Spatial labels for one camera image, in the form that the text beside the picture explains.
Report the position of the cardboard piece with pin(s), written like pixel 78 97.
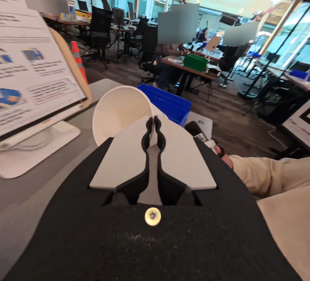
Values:
pixel 213 43

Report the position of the small blue bin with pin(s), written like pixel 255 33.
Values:
pixel 298 74

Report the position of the black bag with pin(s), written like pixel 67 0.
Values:
pixel 278 104

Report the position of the instruction sheet on wooden board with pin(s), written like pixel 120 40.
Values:
pixel 36 67

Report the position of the person's right hand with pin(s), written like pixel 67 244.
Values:
pixel 227 161

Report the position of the wooden work table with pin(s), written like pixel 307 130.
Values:
pixel 174 63

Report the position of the black-framed tag sign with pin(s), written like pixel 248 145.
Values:
pixel 300 126

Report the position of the white board stand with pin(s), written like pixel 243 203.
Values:
pixel 24 162

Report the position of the blue plastic bin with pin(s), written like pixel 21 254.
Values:
pixel 169 103

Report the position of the person's right forearm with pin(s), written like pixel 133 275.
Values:
pixel 266 174

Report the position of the black office chair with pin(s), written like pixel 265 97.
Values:
pixel 230 58
pixel 149 41
pixel 100 26

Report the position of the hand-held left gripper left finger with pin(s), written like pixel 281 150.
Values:
pixel 121 159

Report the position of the orange traffic cone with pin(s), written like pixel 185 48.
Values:
pixel 78 60

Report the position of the green plastic bin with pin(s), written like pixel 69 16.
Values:
pixel 195 63

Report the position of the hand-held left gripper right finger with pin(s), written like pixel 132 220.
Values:
pixel 184 162

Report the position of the person's cream clothing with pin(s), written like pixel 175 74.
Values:
pixel 290 225

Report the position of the white paper cup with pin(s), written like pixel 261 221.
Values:
pixel 118 111

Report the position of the computer monitor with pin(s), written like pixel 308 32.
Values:
pixel 118 17

